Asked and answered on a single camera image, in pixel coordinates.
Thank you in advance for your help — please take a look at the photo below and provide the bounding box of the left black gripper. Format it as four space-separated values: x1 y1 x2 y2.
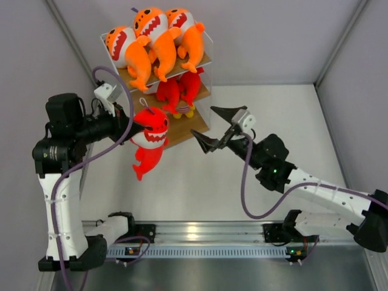
72 101 144 146

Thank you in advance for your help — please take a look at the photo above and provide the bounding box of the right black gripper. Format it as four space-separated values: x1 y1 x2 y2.
190 107 263 171

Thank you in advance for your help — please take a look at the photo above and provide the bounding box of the red shark plush front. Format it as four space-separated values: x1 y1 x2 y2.
130 98 169 181

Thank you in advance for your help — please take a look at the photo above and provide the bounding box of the red shark plush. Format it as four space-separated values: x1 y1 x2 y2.
178 67 204 107
144 77 180 114
130 98 169 181

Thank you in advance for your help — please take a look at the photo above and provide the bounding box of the large orange shark plush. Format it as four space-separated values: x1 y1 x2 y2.
132 7 182 82

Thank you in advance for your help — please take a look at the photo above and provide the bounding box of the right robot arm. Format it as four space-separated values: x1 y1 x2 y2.
191 106 387 253

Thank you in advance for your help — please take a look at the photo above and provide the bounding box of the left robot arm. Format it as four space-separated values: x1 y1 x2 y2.
32 93 144 272

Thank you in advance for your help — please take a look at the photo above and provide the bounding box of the striped yellow-footed plush right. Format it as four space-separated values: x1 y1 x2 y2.
172 105 196 119

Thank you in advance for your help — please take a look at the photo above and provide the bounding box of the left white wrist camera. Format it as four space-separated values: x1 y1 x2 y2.
94 82 121 117

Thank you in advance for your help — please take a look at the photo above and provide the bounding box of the white wire wooden shelf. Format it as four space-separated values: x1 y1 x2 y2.
100 26 211 147

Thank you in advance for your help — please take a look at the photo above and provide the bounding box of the aluminium mounting rail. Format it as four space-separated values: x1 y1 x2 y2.
48 220 379 244

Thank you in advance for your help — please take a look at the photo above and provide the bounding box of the white slotted cable duct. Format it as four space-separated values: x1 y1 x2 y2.
107 245 290 259

